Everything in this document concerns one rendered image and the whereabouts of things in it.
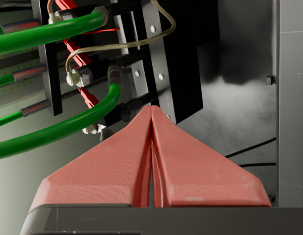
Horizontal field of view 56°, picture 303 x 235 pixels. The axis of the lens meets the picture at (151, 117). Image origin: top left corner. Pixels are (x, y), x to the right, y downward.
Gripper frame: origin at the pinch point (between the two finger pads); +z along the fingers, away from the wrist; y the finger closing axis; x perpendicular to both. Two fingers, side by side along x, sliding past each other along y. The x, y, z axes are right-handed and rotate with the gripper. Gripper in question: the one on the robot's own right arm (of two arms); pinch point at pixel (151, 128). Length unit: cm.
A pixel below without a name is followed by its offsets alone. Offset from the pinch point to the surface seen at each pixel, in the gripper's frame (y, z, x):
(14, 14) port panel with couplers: 29, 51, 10
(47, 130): 8.7, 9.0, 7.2
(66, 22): 7.0, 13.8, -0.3
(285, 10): -15.5, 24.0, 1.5
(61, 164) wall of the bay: 23, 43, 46
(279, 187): -19.8, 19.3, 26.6
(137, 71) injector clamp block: 2.7, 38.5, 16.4
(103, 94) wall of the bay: 13, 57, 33
